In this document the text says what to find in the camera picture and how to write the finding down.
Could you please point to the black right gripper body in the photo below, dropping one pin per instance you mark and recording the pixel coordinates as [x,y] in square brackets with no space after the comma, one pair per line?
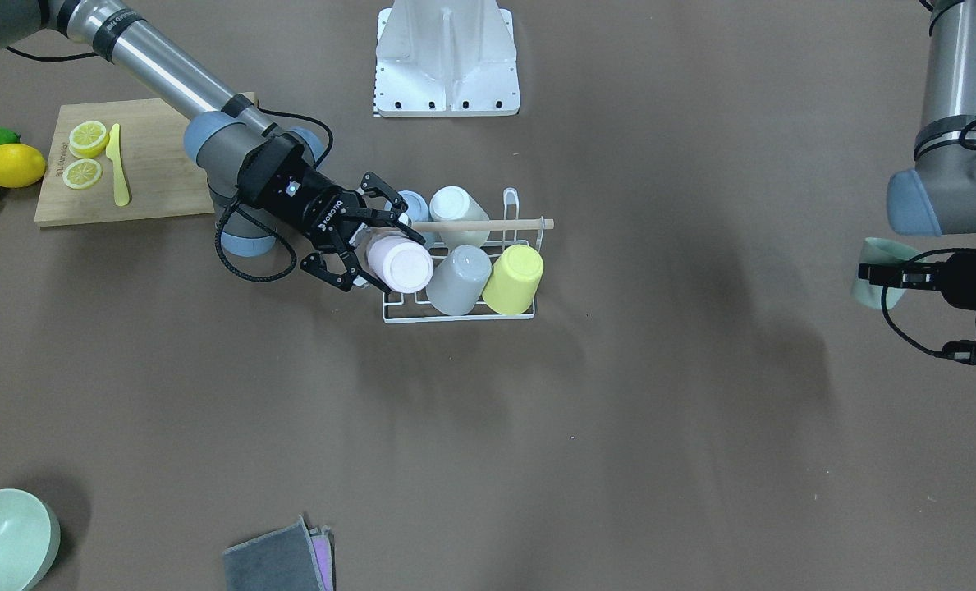
[321,212]

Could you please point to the wooden cutting board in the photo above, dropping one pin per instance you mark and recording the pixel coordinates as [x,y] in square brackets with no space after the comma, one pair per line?
[163,181]

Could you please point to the blue plastic cup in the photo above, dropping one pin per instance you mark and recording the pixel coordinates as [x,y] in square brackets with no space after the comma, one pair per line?
[418,211]

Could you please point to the grey folded cloth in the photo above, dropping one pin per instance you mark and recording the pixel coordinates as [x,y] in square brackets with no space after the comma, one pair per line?
[297,557]

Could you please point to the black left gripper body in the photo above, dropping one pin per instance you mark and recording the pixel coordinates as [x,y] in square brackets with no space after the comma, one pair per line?
[965,281]

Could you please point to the yellow toy knife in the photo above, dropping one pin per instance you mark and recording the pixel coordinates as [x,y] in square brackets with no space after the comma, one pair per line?
[120,186]

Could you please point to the mint green plastic cup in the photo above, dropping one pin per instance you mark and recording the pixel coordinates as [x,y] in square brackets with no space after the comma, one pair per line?
[878,260]

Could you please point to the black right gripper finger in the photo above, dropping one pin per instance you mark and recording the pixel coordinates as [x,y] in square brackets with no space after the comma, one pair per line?
[335,262]
[374,187]

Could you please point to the mint green bowl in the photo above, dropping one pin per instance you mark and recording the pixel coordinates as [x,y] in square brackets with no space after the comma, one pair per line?
[30,536]

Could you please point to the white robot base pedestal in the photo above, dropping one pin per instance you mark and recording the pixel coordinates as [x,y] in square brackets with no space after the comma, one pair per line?
[446,59]

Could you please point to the grey plastic cup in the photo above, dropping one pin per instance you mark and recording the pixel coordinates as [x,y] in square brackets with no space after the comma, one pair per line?
[459,280]

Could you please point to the white plastic cup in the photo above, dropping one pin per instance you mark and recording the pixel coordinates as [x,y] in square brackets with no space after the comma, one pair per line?
[454,204]

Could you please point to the pink plastic cup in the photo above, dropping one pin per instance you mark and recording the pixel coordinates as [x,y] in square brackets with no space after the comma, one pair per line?
[404,265]

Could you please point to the lemon slice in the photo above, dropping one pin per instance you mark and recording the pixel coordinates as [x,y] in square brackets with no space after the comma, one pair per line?
[88,139]
[82,174]

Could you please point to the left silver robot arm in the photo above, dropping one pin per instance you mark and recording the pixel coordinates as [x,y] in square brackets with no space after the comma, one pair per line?
[937,196]

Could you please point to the yellow plastic cup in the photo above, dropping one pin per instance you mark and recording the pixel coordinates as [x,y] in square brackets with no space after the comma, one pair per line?
[514,281]

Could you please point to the white wire cup holder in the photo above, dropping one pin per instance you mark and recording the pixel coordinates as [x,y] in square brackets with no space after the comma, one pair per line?
[511,229]

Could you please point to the yellow lemon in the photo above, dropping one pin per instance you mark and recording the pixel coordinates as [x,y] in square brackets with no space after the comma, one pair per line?
[20,166]

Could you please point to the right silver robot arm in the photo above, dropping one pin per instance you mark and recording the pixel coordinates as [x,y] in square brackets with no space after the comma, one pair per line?
[224,128]

